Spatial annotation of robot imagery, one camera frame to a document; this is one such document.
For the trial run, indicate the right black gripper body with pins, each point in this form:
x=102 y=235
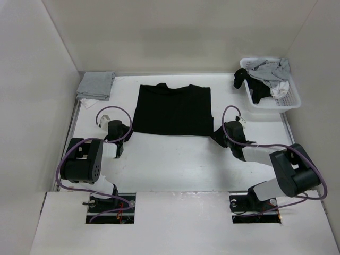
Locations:
x=219 y=136

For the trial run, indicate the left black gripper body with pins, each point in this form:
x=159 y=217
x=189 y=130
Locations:
x=125 y=132

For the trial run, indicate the black tank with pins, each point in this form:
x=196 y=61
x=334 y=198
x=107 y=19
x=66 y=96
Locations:
x=162 y=110
x=259 y=89

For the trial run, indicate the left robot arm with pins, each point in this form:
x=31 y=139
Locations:
x=80 y=168

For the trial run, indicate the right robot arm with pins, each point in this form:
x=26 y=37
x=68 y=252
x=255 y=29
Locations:
x=294 y=171

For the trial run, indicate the folded white tank top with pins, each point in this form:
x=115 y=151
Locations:
x=87 y=103

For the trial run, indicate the folded grey tank top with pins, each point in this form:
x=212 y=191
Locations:
x=96 y=85

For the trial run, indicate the white tank top in basket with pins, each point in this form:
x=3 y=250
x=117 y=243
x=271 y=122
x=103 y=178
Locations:
x=278 y=92

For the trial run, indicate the grey tank top in basket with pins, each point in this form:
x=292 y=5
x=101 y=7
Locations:
x=271 y=73

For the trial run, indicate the white plastic basket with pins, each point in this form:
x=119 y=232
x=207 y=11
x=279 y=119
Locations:
x=270 y=105

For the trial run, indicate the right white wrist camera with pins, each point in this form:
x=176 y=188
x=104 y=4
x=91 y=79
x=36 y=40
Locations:
x=241 y=120

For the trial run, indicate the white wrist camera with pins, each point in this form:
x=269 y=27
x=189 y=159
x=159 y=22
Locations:
x=241 y=120
x=104 y=122

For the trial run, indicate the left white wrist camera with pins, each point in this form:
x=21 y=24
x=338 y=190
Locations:
x=104 y=122

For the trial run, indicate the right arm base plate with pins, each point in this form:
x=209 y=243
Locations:
x=248 y=211

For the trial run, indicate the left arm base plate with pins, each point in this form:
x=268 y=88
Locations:
x=111 y=211

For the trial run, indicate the right metal table rail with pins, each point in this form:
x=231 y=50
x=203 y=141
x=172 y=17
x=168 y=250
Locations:
x=323 y=189

